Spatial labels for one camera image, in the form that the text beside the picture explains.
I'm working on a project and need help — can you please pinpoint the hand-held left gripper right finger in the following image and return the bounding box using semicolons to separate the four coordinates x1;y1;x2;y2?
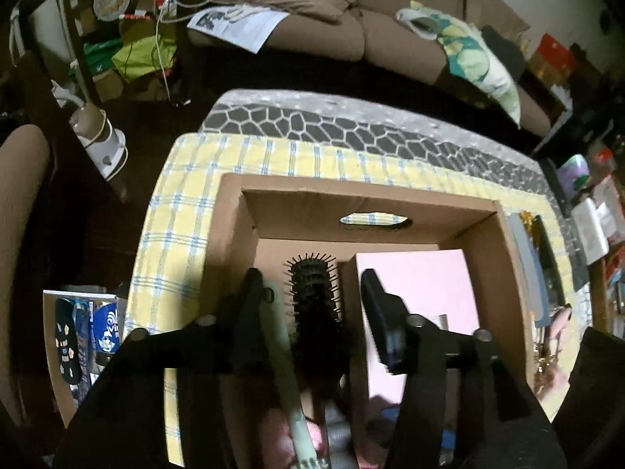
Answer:
360;270;567;469

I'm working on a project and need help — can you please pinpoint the grey nail file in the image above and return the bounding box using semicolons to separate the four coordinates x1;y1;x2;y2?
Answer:
507;212;555;328

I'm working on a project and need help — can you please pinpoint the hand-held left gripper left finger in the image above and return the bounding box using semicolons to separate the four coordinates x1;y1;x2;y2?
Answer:
54;268;268;469

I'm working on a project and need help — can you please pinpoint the purple container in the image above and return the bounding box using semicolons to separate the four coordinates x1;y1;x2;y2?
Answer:
557;155;594;191

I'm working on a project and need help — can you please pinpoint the black hairbrush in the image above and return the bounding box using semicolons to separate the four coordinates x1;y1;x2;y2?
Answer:
280;251;359;401

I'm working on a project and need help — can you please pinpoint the printed paper sheet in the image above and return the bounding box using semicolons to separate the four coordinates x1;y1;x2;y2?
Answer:
187;4;290;54

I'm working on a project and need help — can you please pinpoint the black cushion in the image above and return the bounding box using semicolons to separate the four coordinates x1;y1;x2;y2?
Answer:
481;24;528;84

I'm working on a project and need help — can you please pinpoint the brown armchair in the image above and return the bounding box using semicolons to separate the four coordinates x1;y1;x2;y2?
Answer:
0;124;52;426

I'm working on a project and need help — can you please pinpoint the white floor appliance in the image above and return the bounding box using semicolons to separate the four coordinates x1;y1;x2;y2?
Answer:
51;81;130;181

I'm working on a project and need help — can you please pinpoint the large cardboard box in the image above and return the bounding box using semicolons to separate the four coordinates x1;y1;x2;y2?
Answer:
183;172;540;469

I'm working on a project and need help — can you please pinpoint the white rectangular box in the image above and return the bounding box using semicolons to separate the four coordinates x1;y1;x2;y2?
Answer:
571;198;611;265

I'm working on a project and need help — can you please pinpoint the pink box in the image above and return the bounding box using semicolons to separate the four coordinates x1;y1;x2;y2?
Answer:
342;249;482;401

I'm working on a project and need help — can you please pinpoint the red box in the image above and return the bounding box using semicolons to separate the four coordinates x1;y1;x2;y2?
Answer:
534;33;577;76

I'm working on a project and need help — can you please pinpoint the black patterned sock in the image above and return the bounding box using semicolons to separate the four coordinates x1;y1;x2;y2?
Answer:
55;298;84;384

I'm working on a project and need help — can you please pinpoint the brown sofa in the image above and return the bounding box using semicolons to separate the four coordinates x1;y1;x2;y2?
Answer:
188;0;552;138

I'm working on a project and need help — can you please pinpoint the floral pillow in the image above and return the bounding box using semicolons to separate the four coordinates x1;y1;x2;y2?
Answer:
395;0;523;128

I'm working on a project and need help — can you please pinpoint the white storage box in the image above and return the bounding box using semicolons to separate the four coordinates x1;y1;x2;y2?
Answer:
43;289;129;411

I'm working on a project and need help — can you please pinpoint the yellow plaid tablecloth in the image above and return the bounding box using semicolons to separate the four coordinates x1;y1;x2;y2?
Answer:
122;134;577;469

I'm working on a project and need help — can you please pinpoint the pale green nail file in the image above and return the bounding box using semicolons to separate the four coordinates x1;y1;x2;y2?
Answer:
259;278;333;469

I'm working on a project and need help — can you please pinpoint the green bag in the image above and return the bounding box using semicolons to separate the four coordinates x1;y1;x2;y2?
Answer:
83;36;179;84

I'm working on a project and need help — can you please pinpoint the blue packet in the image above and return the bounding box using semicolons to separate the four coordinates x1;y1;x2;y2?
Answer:
93;303;123;353

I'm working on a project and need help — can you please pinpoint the pink bow hair clip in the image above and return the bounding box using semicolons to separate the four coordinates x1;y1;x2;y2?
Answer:
547;304;573;345

